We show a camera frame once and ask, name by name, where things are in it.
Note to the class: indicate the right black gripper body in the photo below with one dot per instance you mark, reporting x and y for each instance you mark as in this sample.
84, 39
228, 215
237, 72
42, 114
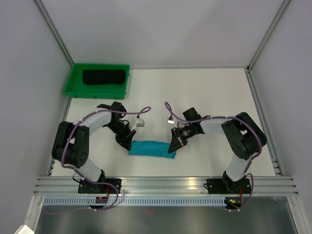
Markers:
182, 135

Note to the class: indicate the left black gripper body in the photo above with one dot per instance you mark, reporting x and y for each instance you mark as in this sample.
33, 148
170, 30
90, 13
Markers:
122, 133

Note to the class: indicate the teal t shirt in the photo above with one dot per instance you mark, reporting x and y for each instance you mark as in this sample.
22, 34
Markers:
151, 148

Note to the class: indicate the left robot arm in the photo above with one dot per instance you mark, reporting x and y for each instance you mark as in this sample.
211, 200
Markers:
71, 146

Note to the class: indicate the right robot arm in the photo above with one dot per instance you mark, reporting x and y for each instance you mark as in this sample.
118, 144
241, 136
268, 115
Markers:
244, 136

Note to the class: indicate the rolled black t shirt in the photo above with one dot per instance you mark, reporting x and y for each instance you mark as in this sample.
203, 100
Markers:
99, 77

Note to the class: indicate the green plastic tray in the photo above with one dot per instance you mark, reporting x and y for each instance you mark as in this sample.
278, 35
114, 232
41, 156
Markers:
76, 89

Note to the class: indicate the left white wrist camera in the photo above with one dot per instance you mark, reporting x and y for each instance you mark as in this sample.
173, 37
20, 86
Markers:
136, 122

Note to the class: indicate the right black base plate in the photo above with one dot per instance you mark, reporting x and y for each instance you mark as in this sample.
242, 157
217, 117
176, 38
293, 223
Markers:
217, 186

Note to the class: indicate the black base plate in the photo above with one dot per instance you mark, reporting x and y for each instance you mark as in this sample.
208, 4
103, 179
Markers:
217, 186
86, 187

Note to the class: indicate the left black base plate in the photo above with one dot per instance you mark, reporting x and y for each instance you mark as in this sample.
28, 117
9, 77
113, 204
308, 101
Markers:
86, 187

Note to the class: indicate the aluminium front rail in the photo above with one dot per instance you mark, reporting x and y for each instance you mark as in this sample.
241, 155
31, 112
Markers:
167, 186

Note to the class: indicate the white slotted cable duct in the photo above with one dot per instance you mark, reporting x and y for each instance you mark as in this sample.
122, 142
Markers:
141, 201

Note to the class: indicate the left aluminium frame post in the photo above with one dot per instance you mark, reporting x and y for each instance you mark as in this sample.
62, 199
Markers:
57, 37

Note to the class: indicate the aluminium frame post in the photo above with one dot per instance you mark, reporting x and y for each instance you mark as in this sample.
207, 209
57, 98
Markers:
269, 32
57, 37

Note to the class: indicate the right aluminium frame post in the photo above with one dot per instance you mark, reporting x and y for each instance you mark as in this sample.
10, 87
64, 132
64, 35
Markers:
269, 32

